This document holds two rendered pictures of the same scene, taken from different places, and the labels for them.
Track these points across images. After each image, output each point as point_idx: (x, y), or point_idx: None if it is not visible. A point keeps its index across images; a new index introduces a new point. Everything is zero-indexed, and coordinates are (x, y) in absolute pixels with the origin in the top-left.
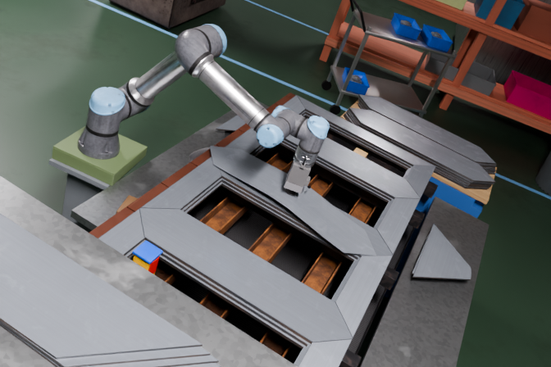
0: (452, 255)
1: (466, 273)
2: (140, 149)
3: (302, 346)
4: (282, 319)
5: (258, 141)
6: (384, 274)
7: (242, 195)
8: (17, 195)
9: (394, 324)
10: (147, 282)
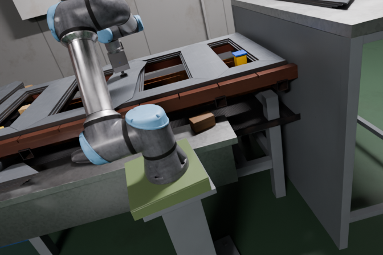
0: None
1: (108, 65)
2: (134, 160)
3: (209, 46)
4: (207, 47)
5: (142, 28)
6: None
7: (143, 87)
8: (308, 13)
9: None
10: (269, 4)
